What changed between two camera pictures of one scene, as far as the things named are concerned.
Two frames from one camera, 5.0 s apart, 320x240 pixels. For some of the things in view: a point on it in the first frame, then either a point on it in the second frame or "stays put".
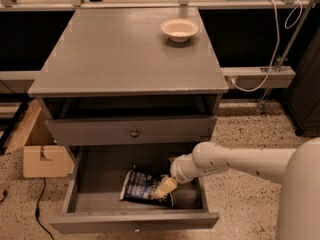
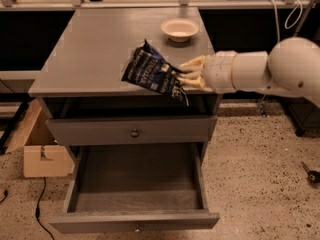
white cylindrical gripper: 177,173 to 218,71
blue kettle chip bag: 138,186 to 147,66
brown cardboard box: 42,156 stays put
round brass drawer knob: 134,133 stays put
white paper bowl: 179,29 stays put
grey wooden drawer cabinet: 129,88 stays put
